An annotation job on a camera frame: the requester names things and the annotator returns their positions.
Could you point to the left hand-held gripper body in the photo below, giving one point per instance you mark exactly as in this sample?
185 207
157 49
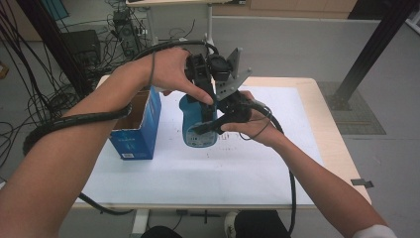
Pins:
201 69

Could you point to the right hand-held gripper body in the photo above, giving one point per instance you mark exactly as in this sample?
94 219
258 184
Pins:
232 105

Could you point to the blue detergent bottle white cap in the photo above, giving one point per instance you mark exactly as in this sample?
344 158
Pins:
191 112

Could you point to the blue cardboard box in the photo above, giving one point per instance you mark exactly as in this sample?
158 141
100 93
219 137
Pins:
138 142

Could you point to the person's left hand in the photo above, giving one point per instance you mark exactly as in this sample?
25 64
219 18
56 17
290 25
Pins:
171 71

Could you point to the person's right hand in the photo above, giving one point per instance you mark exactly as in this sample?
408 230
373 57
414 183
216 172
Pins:
261 127

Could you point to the white desk with legs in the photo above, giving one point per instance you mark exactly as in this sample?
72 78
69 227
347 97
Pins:
210 26

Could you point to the white table mat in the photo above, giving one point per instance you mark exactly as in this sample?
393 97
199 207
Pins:
214 178

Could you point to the black computer tower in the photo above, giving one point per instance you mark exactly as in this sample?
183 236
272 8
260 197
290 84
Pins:
127 33

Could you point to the light wooden table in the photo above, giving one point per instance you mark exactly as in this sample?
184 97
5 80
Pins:
330 132

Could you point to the person's white shoe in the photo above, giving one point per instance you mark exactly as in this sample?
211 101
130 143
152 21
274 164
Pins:
230 226

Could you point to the person's black pants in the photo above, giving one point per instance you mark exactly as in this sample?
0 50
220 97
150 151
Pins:
261 224

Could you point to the black equipment box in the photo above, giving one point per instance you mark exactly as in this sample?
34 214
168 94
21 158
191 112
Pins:
81 46

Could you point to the black tape piece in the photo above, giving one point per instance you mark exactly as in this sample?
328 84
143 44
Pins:
361 182

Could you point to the teal panel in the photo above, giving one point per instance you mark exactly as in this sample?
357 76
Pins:
54 8

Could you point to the person's white shirt sleeve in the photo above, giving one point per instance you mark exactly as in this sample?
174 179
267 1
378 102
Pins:
373 232

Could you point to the black metal stand post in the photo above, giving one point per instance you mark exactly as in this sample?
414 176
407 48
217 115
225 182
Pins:
49 36
379 39

